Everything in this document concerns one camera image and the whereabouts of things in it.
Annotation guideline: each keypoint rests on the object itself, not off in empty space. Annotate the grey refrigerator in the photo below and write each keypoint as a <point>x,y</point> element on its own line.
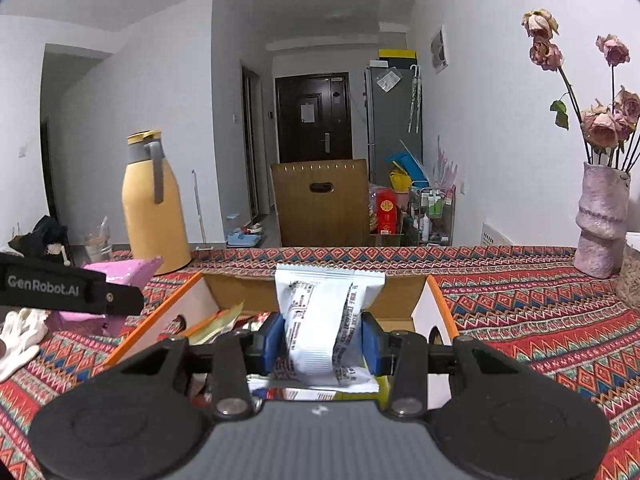
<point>392,119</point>

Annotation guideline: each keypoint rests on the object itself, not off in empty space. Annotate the black entrance door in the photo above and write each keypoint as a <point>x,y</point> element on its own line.
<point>313,118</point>

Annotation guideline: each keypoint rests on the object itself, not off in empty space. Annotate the white snack packet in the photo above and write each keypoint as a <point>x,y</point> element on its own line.
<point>322,312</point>

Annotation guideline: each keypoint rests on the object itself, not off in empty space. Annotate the pink textured vase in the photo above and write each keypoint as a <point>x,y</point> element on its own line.
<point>602,219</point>

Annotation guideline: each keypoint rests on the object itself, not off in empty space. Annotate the pink snack packet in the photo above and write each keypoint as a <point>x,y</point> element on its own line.
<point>133,272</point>

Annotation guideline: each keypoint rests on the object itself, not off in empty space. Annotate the patterned red tablecloth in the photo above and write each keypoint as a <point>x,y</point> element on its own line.
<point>529,302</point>

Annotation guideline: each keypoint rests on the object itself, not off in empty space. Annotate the yellow box on refrigerator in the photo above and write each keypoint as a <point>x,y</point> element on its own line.
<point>397,53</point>

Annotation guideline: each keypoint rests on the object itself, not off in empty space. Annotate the wooden chair back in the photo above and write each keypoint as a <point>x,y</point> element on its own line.
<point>322,204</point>

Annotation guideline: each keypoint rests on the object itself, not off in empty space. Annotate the wire storage cart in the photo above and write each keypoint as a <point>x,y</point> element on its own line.
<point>431,214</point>

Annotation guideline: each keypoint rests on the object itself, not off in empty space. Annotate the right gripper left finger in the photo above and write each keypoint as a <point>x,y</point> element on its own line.
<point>230,359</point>

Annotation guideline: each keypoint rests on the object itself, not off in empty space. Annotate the glass with drink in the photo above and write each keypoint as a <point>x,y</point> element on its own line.
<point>98,244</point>

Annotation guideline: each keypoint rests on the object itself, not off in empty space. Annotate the white cloth glove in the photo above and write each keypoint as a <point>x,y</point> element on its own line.
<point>21,334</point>

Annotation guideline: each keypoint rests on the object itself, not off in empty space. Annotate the yellow thermos jug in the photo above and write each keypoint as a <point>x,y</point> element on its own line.
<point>152,205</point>

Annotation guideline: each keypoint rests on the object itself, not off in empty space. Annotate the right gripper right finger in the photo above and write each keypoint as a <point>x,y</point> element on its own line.
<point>407,360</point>

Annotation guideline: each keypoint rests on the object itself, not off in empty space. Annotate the white wall panel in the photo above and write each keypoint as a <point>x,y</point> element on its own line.
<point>438,50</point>

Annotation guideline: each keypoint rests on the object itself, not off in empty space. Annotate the orange cardboard snack box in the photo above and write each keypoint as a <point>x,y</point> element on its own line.
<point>410,302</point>

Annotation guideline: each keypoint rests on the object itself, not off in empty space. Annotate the red gift box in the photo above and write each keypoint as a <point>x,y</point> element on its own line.
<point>386,211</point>

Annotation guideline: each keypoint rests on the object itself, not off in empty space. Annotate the blue plastic bin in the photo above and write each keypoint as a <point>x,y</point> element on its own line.
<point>408,162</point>

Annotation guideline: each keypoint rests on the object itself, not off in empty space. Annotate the dried pink roses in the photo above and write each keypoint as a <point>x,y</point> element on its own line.
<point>610,131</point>

